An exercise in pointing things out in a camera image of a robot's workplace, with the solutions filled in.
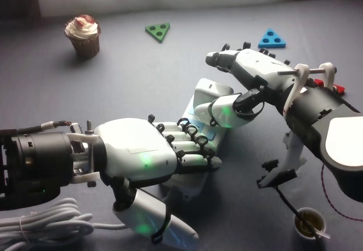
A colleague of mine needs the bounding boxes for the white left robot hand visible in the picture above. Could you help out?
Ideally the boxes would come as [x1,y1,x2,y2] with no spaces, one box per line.
[93,114,223,245]

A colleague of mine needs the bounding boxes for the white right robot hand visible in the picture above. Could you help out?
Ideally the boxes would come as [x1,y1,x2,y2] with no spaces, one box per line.
[194,41,297,129]

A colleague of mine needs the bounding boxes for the white power strip blue sockets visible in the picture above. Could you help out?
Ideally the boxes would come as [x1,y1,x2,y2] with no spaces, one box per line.
[160,78,235,204]

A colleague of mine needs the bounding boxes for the blue triangle block three holes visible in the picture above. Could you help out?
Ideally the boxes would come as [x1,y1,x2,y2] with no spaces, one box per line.
[257,28,287,49]

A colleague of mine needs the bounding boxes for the grey table cloth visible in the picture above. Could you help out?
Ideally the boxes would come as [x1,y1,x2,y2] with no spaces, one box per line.
[0,0,363,251]

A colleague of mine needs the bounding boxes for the red triangle block with holes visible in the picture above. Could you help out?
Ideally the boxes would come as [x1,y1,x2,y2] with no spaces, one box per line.
[313,78,345,95]

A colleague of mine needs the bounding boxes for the green triangle block three holes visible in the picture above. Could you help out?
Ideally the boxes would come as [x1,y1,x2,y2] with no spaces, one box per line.
[144,23,171,44]

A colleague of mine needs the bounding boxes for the toy cupcake white frosting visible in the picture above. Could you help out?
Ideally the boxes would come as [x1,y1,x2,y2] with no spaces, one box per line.
[64,14,102,57]

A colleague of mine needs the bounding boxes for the small white bowl of soup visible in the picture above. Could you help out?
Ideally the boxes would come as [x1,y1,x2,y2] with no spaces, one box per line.
[293,207,327,239]

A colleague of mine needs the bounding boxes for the small white spoon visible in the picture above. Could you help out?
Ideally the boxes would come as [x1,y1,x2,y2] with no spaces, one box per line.
[313,229,332,240]

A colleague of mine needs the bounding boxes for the grey power strip cable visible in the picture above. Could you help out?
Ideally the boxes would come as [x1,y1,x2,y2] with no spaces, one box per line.
[0,197,127,251]

